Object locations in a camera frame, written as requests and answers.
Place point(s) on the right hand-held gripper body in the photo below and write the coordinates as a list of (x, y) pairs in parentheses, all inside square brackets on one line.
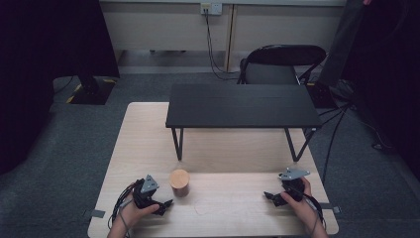
[(293, 185)]

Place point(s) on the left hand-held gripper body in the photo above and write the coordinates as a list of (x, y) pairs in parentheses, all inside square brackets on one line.
[(144, 195)]

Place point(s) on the person's right hand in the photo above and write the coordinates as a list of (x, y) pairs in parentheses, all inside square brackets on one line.
[(298, 206)]

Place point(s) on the person's left hand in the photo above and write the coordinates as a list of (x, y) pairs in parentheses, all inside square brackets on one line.
[(136, 214)]

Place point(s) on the wooden cylinder block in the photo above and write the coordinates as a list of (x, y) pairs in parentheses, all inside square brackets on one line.
[(180, 182)]

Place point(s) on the grey tape strip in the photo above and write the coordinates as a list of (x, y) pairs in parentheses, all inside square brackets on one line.
[(94, 213), (331, 208)]

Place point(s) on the small black table riser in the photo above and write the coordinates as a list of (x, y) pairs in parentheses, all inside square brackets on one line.
[(242, 105)]

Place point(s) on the black stand base yellow tape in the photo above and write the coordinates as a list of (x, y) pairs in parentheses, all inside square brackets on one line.
[(93, 91)]

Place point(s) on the black folding chair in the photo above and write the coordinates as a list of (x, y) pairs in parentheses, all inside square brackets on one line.
[(275, 66)]

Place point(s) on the dark stand with curtain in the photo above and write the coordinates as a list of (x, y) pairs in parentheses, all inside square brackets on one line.
[(383, 66)]

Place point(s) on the black curtain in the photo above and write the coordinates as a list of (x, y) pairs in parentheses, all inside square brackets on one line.
[(36, 66)]

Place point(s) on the white wall socket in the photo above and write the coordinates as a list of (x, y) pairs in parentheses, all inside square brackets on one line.
[(211, 8)]

